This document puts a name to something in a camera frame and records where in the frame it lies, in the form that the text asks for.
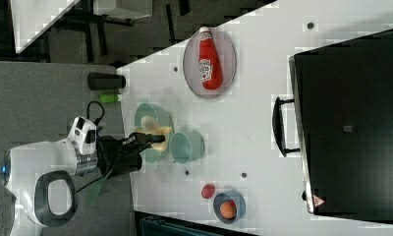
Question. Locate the red ketchup bottle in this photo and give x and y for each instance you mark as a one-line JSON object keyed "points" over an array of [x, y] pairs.
{"points": [[208, 61]]}

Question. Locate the black toaster oven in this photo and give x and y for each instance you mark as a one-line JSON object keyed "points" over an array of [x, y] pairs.
{"points": [[343, 100]]}

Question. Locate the white side table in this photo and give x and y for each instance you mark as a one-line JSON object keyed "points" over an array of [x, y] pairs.
{"points": [[31, 18]]}

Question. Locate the black cylinder cup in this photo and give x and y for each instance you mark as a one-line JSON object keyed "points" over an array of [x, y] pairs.
{"points": [[99, 81]]}

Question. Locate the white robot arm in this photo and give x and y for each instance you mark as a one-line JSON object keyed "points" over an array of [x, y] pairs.
{"points": [[41, 175]]}

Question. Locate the green slotted spatula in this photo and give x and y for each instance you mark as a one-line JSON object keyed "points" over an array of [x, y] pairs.
{"points": [[95, 189]]}

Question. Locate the green mug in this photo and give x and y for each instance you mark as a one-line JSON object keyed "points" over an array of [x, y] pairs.
{"points": [[186, 147]]}

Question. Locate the blue bowl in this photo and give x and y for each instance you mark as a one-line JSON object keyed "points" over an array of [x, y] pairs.
{"points": [[236, 203]]}

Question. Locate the red toy strawberry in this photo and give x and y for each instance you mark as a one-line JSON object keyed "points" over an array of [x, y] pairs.
{"points": [[208, 191]]}

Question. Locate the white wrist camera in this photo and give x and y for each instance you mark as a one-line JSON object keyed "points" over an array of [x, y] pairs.
{"points": [[83, 133]]}

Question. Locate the orange toy fruit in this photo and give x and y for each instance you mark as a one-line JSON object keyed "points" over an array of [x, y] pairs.
{"points": [[228, 210]]}

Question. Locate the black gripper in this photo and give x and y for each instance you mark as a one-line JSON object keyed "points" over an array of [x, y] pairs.
{"points": [[123, 156]]}

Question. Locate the grey oval plate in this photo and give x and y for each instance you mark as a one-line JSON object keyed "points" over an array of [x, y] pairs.
{"points": [[227, 58]]}

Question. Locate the green bottle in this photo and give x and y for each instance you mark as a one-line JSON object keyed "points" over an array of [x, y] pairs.
{"points": [[110, 98]]}

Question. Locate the green perforated colander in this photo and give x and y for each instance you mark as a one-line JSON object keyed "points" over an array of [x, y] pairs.
{"points": [[163, 118]]}

